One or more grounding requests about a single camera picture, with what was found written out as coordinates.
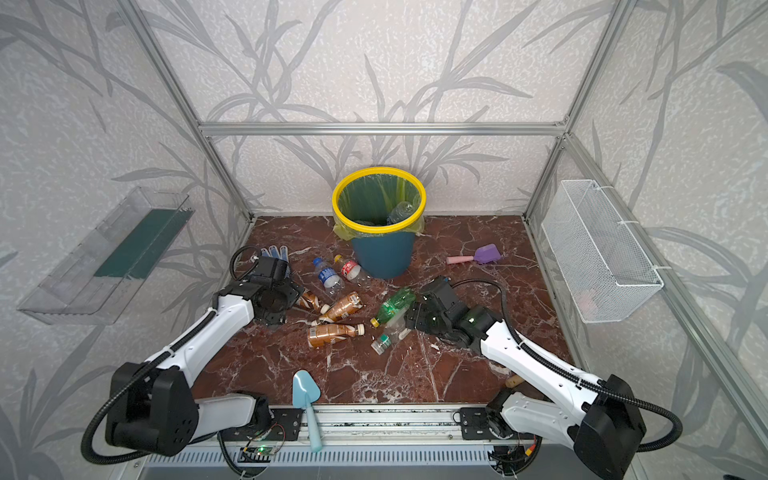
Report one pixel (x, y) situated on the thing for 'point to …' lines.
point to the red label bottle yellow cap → (352, 270)
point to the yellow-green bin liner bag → (378, 200)
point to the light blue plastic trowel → (304, 393)
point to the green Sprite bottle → (391, 308)
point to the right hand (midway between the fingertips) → (413, 310)
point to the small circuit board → (256, 454)
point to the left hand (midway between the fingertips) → (299, 290)
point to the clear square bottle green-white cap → (390, 335)
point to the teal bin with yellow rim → (384, 257)
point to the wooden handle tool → (513, 381)
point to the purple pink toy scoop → (483, 254)
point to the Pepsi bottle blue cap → (328, 275)
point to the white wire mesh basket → (606, 273)
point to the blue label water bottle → (400, 212)
